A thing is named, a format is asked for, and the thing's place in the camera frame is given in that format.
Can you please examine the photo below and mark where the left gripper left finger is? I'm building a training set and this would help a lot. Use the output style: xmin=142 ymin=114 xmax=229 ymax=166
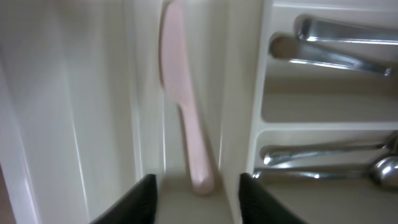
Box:
xmin=91 ymin=174 xmax=158 ymax=224

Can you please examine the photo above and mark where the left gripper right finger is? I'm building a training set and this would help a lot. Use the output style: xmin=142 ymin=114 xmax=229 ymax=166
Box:
xmin=238 ymin=173 xmax=305 ymax=224

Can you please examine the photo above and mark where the metal spoon bottom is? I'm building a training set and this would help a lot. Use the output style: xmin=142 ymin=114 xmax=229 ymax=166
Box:
xmin=251 ymin=156 xmax=397 ymax=189

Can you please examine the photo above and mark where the metal spoon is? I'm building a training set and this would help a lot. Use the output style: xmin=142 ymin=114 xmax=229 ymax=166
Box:
xmin=251 ymin=156 xmax=397 ymax=189
xmin=260 ymin=131 xmax=397 ymax=166

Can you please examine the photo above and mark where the pink plastic knife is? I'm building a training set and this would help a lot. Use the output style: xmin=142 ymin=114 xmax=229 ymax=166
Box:
xmin=159 ymin=1 xmax=215 ymax=195

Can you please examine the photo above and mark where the white plastic cutlery tray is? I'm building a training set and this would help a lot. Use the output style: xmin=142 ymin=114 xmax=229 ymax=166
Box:
xmin=1 ymin=1 xmax=397 ymax=223

